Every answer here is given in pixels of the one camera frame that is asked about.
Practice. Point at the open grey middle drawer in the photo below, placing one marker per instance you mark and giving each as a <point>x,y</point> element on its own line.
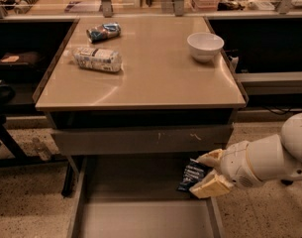
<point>137,197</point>

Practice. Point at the white ceramic bowl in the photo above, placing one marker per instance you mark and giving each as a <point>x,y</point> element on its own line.
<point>203,46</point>

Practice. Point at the dark blue rxbar wrapper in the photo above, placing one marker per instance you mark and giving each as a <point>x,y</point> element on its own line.
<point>193,173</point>

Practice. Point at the beige top drawer cabinet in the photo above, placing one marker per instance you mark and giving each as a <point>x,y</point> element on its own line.
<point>160,84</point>

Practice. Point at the grey top drawer front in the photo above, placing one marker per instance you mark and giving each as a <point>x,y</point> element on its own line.
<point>142,140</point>

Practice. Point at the white blue snack bag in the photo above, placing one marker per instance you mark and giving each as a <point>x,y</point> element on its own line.
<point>98,59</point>

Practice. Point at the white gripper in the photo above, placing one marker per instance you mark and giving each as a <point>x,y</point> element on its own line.
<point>237,165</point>

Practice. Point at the blue crumpled chip bag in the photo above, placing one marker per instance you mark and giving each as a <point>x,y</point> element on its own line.
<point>103,32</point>

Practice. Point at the black coil spring tool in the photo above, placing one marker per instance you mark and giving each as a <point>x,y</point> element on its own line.
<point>24,6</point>

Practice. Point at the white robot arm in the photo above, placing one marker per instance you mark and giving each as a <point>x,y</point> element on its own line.
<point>251,164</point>

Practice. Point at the black bag on shelf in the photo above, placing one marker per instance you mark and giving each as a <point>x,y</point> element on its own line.
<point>19,66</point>

